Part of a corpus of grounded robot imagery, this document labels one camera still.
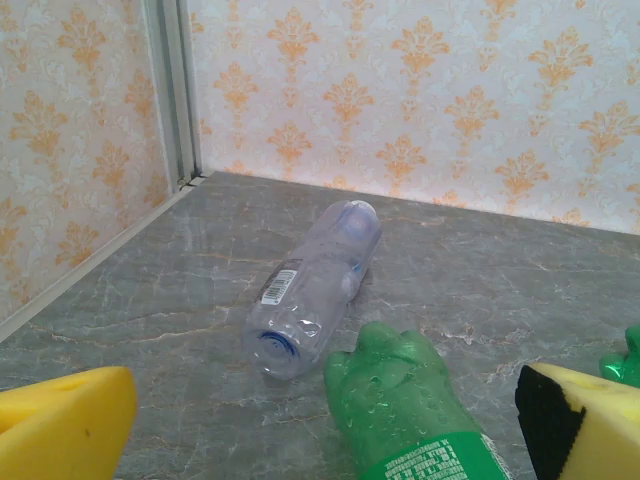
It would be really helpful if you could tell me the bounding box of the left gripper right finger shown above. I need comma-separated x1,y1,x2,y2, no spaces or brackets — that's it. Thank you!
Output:
514,362,640,480

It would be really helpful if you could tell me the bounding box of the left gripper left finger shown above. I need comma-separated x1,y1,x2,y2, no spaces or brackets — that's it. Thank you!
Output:
0,365,139,480

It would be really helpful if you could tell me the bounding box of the green bottle yellow cap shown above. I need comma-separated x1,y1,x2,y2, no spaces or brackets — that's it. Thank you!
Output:
598,323,640,389

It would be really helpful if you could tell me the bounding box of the green plastic bottle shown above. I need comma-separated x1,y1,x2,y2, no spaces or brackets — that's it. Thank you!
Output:
323,321,536,480

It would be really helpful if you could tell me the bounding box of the clear bottle barcode blue cap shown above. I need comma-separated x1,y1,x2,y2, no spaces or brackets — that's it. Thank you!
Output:
241,199,384,381

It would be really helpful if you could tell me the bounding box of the aluminium table edge rail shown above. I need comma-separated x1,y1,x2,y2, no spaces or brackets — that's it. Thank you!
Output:
0,182,201,346

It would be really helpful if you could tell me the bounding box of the aluminium frame post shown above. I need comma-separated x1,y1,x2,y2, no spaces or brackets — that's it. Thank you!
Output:
142,0,204,194

